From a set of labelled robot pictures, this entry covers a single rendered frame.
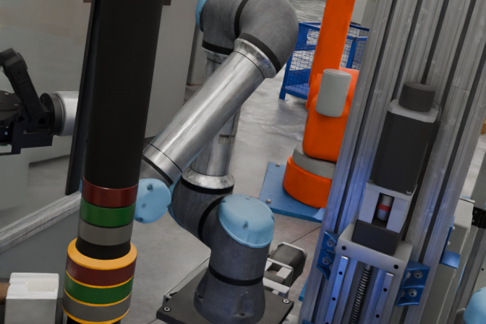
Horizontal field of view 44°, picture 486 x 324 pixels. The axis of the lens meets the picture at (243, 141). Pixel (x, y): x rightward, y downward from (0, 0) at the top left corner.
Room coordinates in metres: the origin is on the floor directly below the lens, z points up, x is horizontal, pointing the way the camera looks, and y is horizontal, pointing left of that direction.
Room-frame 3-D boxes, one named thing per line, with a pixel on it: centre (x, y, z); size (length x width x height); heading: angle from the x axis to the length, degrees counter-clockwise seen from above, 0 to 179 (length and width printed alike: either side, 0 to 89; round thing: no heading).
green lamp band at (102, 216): (0.34, 0.07, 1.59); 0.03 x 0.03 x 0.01
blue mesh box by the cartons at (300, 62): (7.63, -1.03, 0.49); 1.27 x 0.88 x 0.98; 147
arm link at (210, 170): (1.20, 0.06, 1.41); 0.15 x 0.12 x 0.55; 44
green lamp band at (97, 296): (0.34, 0.07, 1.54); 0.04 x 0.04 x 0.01
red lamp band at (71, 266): (0.34, 0.07, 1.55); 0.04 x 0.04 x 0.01
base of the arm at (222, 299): (1.10, -0.04, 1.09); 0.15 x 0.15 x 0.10
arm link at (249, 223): (1.11, -0.03, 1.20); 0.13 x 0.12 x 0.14; 44
